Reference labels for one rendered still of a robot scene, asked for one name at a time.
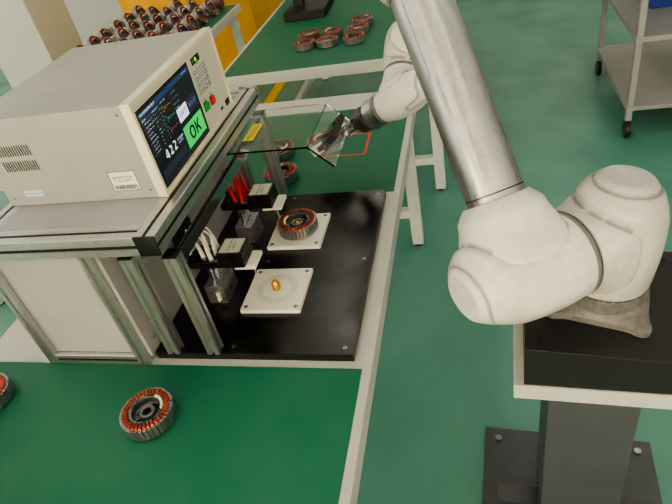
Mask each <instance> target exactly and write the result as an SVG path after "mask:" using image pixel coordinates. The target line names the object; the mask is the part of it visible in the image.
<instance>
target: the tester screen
mask: <svg viewBox="0 0 672 504"><path fill-rule="evenodd" d="M193 91H194V88H193V86H192V83H191V80H190V77H189V74H188V71H187V68H186V67H185V68H184V69H183V70H182V71H181V72H180V73H179V74H178V75H177V76H176V77H175V78H174V79H173V80H172V81H171V82H170V83H169V84H168V85H167V86H166V87H165V88H164V89H163V90H162V91H161V92H160V93H159V94H158V95H157V96H156V97H155V98H154V99H153V100H152V101H151V102H150V103H149V104H148V105H147V106H146V107H145V108H144V109H143V110H142V111H141V112H140V113H139V114H138V115H137V116H138V119H139V121H140V123H141V126H142V128H143V130H144V133H145V135H146V137H147V140H148V142H149V144H150V147H151V149H152V151H153V154H154V156H155V158H156V161H157V163H158V165H159V168H160V170H161V172H162V175H163V177H164V179H165V182H166V184H168V182H169V181H170V180H171V178H172V177H173V176H174V174H175V173H176V171H177V170H178V169H179V167H180V166H181V165H182V163H183V162H184V161H185V159H186V158H187V157H188V155H189V154H190V153H191V151H192V150H193V149H194V147H195V146H196V145H197V143H198V142H199V141H200V139H201V138H202V137H203V135H204V134H205V133H206V131H207V130H208V128H206V129H205V131H204V132H203V133H202V135H201V136H200V137H199V139H198V140H197V141H196V143H195V144H194V145H193V147H192V148H191V149H190V147H189V144H188V141H187V139H186V136H185V134H184V131H183V128H184V127H185V126H186V124H187V123H188V122H189V121H190V120H191V118H192V117H193V116H194V115H195V113H196V112H197V111H198V110H199V109H201V108H200V105H199V103H198V104H197V105H196V106H195V108H194V109H193V110H192V111H191V112H190V114H189V115H188V116H187V117H186V118H185V120H184V121H183V122H182V123H181V122H180V120H179V117H178V115H177V112H176V110H177V109H178V108H179V107H180V106H181V105H182V104H183V102H184V101H185V100H186V99H187V98H188V97H189V96H190V95H191V93H192V92H193ZM194 93H195V91H194ZM174 138H176V141H177V143H178V146H179V149H178V150H177V151H176V152H175V154H174V155H173V156H172V157H171V159H170V160H169V161H167V158H166V156H165V153H164V151H165V149H166V148H167V147H168V146H169V145H170V143H171V142H172V141H173V140H174ZM185 144H186V146H187V148H188V151H187V152H186V154H185V155H184V156H183V158H182V159H181V160H180V162H179V163H178V164H177V166H176V167H175V168H174V170H173V171H172V172H171V174H170V175H169V176H168V178H167V179H166V177H165V175H164V173H163V172H164V171H165V170H166V168H167V167H168V166H169V165H170V163H171V162H172V161H173V159H174V158H175V157H176V156H177V154H178V153H179V152H180V150H181V149H182V148H183V146H184V145H185Z"/></svg>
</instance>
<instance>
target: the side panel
mask: <svg viewBox="0 0 672 504"><path fill-rule="evenodd" d="M0 296H1V297H2V298H3V300H4V301H5V302H6V304H7V305H8V306H9V308H10V309H11V310H12V312H13V313H14V314H15V316H16V317H17V318H18V320H19V321H20V322H21V324H22V325H23V326H24V328H25V329H26V331H27V332H28V333H29V335H30V336H31V337H32V339H33V340H34V341H35V343H36V344H37V345H38V347H39V348H40V349H41V351H42V352H43V353H44V355H45V356H46V357H47V359H48V360H49V361H50V363H54V362H56V363H96V364H145V363H146V364H147V365H151V364H152V362H153V360H152V359H155V357H156V354H154V355H149V353H148V351H147V350H146V348H145V346H144V344H143V343H142V341H141V339H140V338H139V336H138V334H137V332H136V331H135V329H134V327H133V325H132V324H131V322H130V320H129V318H128V317H127V315H126V313H125V311H124V310H123V308H122V306H121V304H120V303H119V301H118V299H117V297H116V296H115V294H114V292H113V290H112V289H111V287H110V285H109V284H108V282H107V280H106V278H105V277H104V275H103V273H102V271H101V270H100V268H99V266H98V264H97V263H96V261H95V259H94V258H75V259H46V260H17V261H0Z"/></svg>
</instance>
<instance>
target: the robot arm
mask: <svg viewBox="0 0 672 504"><path fill-rule="evenodd" d="M380 1H381V2H382V3H383V4H385V5H386V6H388V7H390V8H392V11H393V14H394V16H395V19H396V21H395V22H394V23H393V24H392V25H391V27H390V28H389V30H388V32H387V35H386V38H385V44H384V53H383V67H384V75H383V79H382V82H381V85H380V87H379V92H377V93H375V94H374V95H373V96H371V97H370V98H368V99H366V100H365V101H364V102H363V103H362V105H361V106H360V107H358V108H357V109H355V110H354V112H353V117H351V118H350V123H349V126H348V129H347V132H346V135H345V138H344V140H345V139H347V138H349V137H350V136H351V135H353V134H356V133H357V132H358V131H359V130H360V131H362V132H364V133H367V132H370V131H372V130H373V129H380V128H381V127H384V126H386V125H388V124H390V123H392V122H393V121H398V120H402V119H404V118H406V117H408V116H410V115H412V114H414V113H415V112H417V111H418V110H420V109H421V108H422V107H423V106H425V105H426V104H427V103H428V105H429V108H430V110H431V113H432V116H433V118H434V121H435V124H436V126H437V129H438V132H439V134H440V137H441V140H442V142H443V145H444V148H445V150H446V153H447V156H448V158H449V161H450V164H451V166H452V169H453V172H454V174H455V177H456V180H457V182H458V185H459V188H460V190H461V193H462V195H463V198H464V201H465V203H466V206H467V210H465V211H463V212H462V214H461V217H460V219H459V222H458V226H457V228H458V232H459V250H457V251H456V252H455V253H454V254H453V255H452V258H451V260H450V264H449V267H448V287H449V291H450V294H451V296H452V299H453V301H454V302H455V304H456V306H457V307H458V309H459V310H460V311H461V312H462V313H463V314H464V315H465V316H466V317H467V318H468V319H470V320H471V321H473V322H477V323H482V324H490V325H513V324H522V323H527V322H531V321H534V320H537V319H540V318H542V317H545V316H547V317H549V318H551V319H566V320H572V321H576V322H581V323H586V324H590V325H595V326H600V327H604V328H609V329H614V330H618V331H623V332H626V333H629V334H631V335H634V336H636V337H639V338H647V337H649V336H650V334H651V331H652V325H651V323H650V320H649V304H650V286H651V283H652V282H653V280H654V277H655V273H656V270H657V268H658V265H659V263H660V260H661V257H662V254H663V251H664V247H665V244H666V240H667V236H668V231H669V226H670V208H669V202H668V198H667V194H666V192H665V189H664V188H663V187H662V186H661V185H660V183H659V181H658V180H657V178H656V177H655V176H654V175H653V174H651V173H650V172H648V171H646V170H644V169H641V168H638V167H635V166H630V165H611V166H607V167H605V168H602V169H599V170H596V171H594V172H593V173H591V174H590V175H589V176H587V177H586V178H585V179H584V180H582V181H581V182H580V183H579V184H578V185H577V187H576V189H575V192H574V194H573V195H571V196H569V197H568V198H567V199H566V200H565V201H563V202H562V203H561V204H560V205H559V206H558V207H556V208H554V207H553V206H552V205H551V204H550V203H549V201H548V200H547V198H546V197H545V195H544V194H542V193H541V192H539V191H537V190H535V189H533V188H531V187H525V184H524V182H523V179H522V176H521V174H520V171H519V168H518V166H517V163H516V160H515V158H514V155H513V152H512V150H511V147H510V144H509V142H508V139H507V136H506V134H505V131H504V128H503V126H502V123H501V120H500V118H499V115H498V112H497V110H496V107H495V104H494V102H493V99H492V96H491V94H490V91H489V88H488V86H487V83H486V80H485V78H484V75H483V72H482V70H481V67H480V64H479V62H478V59H477V56H476V54H475V51H474V48H473V46H472V43H471V40H470V38H469V35H468V32H467V30H466V27H465V24H464V22H463V19H462V16H461V14H460V11H459V8H458V6H457V3H456V1H457V0H380ZM349 133H350V134H349Z"/></svg>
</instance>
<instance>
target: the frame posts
mask: <svg viewBox="0 0 672 504"><path fill-rule="evenodd" d="M263 153H264V156H265V160H266V163H267V166H268V170H269V173H270V177H271V180H272V183H273V182H274V183H275V186H276V189H277V190H278V193H279V194H278V195H286V197H287V196H288V195H289V194H288V190H287V187H286V183H285V180H284V176H283V172H282V169H281V165H280V162H279V158H278V154H277V151H273V152H263ZM238 171H239V172H240V174H241V175H242V177H243V179H244V180H245V182H246V185H247V187H248V189H249V191H250V189H251V187H252V185H253V184H255V183H254V180H253V177H252V174H251V171H250V168H249V164H248V161H247V158H245V160H244V162H243V164H242V165H241V167H240V169H239V170H238ZM161 259H162V260H163V262H164V264H165V266H166V268H167V270H168V272H169V274H170V276H171V279H172V281H173V283H174V285H175V287H176V289H177V291H178V293H179V295H180V297H181V299H182V301H183V304H184V306H185V308H186V310H187V312H188V314H189V316H190V318H191V320H192V322H193V324H194V326H195V329H196V331H197V333H198V335H199V337H200V339H201V341H202V343H203V345H204V347H205V349H206V351H207V354H208V355H212V354H213V352H214V353H215V355H220V353H221V349H220V348H223V346H224V344H223V342H222V340H221V338H220V335H219V333H218V331H217V329H216V326H215V324H214V322H213V320H212V318H211V315H210V313H209V311H208V309H207V306H206V304H205V302H204V300H203V297H202V295H201V293H200V291H199V289H198V286H197V284H196V282H195V280H194V277H193V275H192V273H191V271H190V268H189V266H188V264H187V262H186V259H185V257H184V255H183V253H182V251H181V248H169V249H167V250H166V251H165V253H164V255H163V256H162V258H161ZM117 261H118V262H119V264H120V266H121V268H122V269H123V271H124V273H125V275H126V277H127V279H128V280H129V282H130V284H131V286H132V288H133V290H134V291H135V293H136V295H137V297H138V299H139V301H140V303H141V304H142V306H143V308H144V310H145V312H146V314H147V315H148V317H149V319H150V321H151V323H152V325H153V326H154V328H155V330H156V332H157V334H158V336H159V338H160V339H161V341H162V343H163V345H164V347H165V349H166V350H167V352H168V354H173V352H174V353H175V354H180V353H181V349H180V348H183V347H184V343H183V341H182V339H181V337H180V335H179V333H178V331H177V329H176V327H175V325H174V323H173V322H172V320H171V318H170V316H169V314H168V312H167V310H166V308H165V306H164V304H163V302H162V300H161V298H160V296H159V294H158V292H157V290H156V288H155V286H154V284H153V282H152V280H151V278H150V276H149V274H148V272H147V271H146V269H145V267H144V265H143V263H139V261H138V259H137V257H136V256H132V257H118V258H117Z"/></svg>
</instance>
